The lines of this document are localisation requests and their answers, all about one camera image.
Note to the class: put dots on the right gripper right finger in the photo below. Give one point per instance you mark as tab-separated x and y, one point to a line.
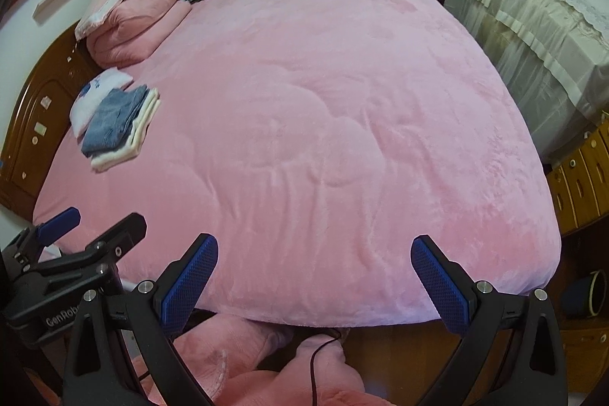
533	369

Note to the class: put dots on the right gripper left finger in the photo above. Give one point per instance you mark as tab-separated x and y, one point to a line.
99	370

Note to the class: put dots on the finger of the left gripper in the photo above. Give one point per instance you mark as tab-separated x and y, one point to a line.
112	245
58	226

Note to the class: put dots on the blue denim jacket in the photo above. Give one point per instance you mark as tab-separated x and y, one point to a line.
112	120

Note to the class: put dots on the brown wooden headboard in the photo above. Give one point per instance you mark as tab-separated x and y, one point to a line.
40	120

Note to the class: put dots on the folded cream white garment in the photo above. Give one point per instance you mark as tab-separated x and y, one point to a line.
130	149

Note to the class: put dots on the wooden drawer cabinet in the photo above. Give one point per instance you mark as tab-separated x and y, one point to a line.
579	185

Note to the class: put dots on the folded pink quilt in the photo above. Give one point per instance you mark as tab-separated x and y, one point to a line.
134	30

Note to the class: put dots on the pink bed cover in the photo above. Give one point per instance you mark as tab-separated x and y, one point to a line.
316	139

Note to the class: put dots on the cream lace-covered furniture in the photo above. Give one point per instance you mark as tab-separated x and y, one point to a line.
553	57

